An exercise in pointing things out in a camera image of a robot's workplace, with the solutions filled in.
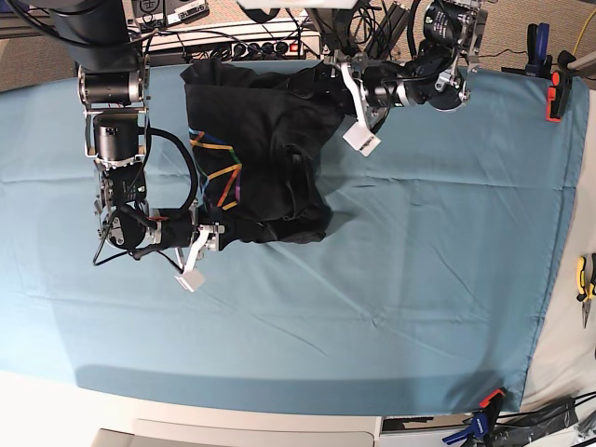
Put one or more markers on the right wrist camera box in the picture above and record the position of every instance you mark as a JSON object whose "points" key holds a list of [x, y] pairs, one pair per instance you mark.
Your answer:
{"points": [[190, 280]]}

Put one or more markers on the blue black clamp top right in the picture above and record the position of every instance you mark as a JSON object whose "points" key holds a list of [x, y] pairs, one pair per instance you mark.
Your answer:
{"points": [[539, 62]]}

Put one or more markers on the black T-shirt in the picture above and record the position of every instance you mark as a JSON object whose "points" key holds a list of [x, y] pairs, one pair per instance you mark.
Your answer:
{"points": [[255, 139]]}

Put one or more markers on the blue table cloth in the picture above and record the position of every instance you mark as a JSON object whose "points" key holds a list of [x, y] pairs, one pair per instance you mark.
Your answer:
{"points": [[429, 292]]}

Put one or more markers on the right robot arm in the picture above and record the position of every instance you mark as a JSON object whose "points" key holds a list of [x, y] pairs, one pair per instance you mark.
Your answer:
{"points": [[113, 78]]}

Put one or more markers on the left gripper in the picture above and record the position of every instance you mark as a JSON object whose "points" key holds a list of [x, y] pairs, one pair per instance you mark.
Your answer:
{"points": [[375, 86]]}

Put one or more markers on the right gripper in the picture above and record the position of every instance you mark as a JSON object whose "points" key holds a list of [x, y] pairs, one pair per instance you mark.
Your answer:
{"points": [[169, 235]]}

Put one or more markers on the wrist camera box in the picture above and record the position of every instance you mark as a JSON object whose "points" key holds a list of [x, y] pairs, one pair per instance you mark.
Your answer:
{"points": [[361, 139], [190, 280]]}

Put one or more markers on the black power strip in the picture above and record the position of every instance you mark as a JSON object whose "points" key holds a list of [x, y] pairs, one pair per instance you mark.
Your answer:
{"points": [[262, 51]]}

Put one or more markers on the orange black clamp top right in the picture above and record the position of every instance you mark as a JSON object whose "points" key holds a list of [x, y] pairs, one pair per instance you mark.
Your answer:
{"points": [[558, 95]]}

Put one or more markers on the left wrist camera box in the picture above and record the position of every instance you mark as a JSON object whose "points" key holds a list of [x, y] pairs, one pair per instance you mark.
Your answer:
{"points": [[361, 139]]}

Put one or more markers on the yellow handled pliers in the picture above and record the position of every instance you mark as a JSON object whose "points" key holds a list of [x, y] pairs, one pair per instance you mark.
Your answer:
{"points": [[585, 286]]}

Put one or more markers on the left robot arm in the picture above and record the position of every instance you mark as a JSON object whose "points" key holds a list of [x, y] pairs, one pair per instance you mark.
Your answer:
{"points": [[436, 74]]}

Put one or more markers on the blue orange clamp bottom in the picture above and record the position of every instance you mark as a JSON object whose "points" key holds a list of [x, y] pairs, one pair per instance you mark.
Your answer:
{"points": [[481, 425]]}

